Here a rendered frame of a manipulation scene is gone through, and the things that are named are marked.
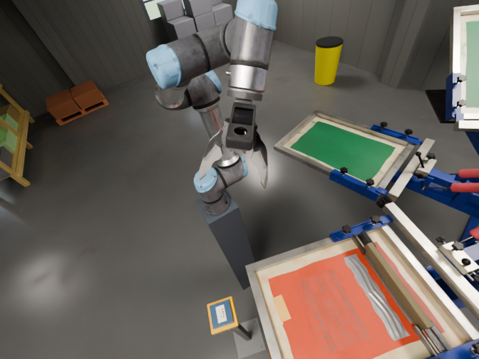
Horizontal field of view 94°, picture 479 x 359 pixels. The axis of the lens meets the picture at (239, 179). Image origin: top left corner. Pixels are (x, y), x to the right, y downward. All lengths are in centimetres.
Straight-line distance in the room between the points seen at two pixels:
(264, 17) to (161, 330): 231
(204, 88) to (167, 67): 41
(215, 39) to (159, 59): 12
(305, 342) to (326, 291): 24
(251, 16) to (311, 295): 112
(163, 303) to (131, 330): 32
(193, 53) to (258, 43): 13
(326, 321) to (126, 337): 181
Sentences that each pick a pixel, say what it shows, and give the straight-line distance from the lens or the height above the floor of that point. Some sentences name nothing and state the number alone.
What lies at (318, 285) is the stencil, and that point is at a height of 96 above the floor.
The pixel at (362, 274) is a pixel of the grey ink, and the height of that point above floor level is 96.
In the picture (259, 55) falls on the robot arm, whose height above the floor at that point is 199.
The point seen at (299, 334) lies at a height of 96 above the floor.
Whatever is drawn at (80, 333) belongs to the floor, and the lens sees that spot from 282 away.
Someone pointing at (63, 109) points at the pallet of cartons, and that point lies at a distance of 606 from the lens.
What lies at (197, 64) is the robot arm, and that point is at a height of 198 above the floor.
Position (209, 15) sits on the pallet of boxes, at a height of 99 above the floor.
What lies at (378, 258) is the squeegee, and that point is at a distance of 125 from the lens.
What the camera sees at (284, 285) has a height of 96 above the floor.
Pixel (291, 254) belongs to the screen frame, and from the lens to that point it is 125.
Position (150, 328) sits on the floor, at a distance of 245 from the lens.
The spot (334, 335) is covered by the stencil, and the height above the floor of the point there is 96.
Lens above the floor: 215
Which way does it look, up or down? 48 degrees down
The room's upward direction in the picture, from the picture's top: 14 degrees counter-clockwise
